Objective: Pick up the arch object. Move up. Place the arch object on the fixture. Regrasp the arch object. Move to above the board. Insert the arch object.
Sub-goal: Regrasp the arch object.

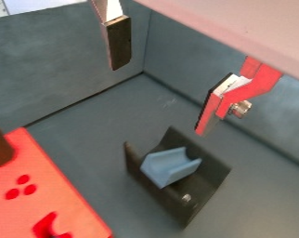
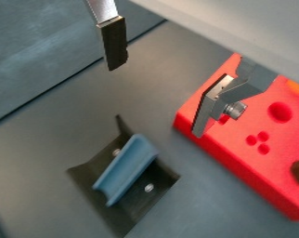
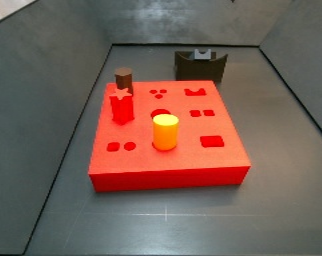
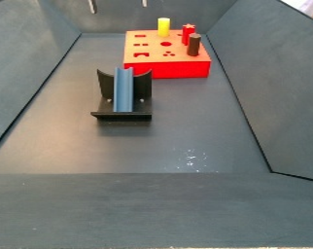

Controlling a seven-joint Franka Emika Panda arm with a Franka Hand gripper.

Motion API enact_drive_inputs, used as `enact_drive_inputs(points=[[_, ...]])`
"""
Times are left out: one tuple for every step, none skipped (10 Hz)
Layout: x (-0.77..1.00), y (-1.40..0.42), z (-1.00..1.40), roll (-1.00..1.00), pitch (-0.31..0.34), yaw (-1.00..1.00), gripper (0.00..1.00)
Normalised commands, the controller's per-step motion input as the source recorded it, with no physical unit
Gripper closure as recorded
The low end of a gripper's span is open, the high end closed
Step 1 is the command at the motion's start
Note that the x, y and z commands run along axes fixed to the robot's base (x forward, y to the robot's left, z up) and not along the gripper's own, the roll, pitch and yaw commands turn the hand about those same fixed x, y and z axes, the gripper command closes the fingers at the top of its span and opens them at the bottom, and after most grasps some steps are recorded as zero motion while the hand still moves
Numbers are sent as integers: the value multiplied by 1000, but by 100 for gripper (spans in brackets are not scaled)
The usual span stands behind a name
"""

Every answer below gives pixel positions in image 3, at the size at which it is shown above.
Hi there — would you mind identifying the red foam hole board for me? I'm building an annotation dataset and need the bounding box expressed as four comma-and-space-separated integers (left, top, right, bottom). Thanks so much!
88, 81, 251, 192

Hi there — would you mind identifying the black curved fixture block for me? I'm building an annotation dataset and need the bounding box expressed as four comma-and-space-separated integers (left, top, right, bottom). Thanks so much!
175, 51, 228, 83

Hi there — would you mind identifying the yellow cylinder peg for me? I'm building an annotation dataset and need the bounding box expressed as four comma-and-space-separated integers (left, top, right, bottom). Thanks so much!
154, 114, 179, 151

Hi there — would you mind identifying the red star prism peg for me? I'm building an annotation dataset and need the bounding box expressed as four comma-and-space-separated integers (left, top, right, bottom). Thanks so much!
110, 88, 135, 125

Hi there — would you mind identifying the brown hexagonal peg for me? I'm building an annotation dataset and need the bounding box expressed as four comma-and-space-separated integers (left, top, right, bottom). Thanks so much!
115, 67, 134, 94

